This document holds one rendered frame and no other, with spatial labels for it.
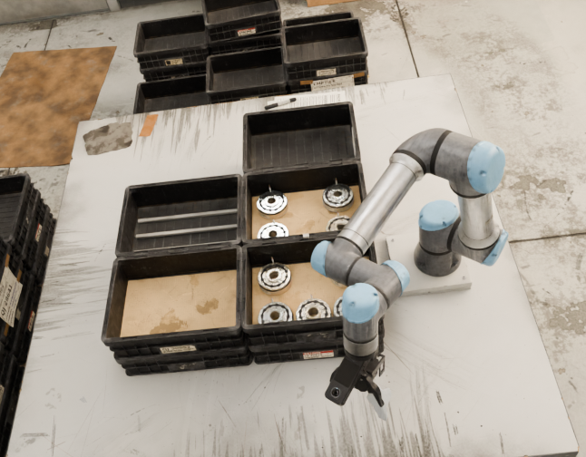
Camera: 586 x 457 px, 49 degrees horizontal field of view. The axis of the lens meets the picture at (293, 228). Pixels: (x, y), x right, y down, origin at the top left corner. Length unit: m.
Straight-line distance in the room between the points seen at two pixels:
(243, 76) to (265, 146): 1.12
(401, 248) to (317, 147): 0.49
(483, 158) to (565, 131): 2.17
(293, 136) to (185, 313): 0.81
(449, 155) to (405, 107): 1.13
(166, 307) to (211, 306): 0.14
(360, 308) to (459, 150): 0.48
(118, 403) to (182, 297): 0.37
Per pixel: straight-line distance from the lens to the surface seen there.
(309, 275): 2.00
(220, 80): 3.48
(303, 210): 2.16
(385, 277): 1.40
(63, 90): 4.42
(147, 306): 2.05
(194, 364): 2.01
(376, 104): 2.71
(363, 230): 1.48
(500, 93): 3.88
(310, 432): 1.91
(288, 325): 1.80
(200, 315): 1.99
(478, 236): 1.87
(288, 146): 2.38
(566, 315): 2.98
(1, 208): 3.25
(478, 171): 1.56
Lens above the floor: 2.47
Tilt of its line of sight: 51 degrees down
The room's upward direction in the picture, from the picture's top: 10 degrees counter-clockwise
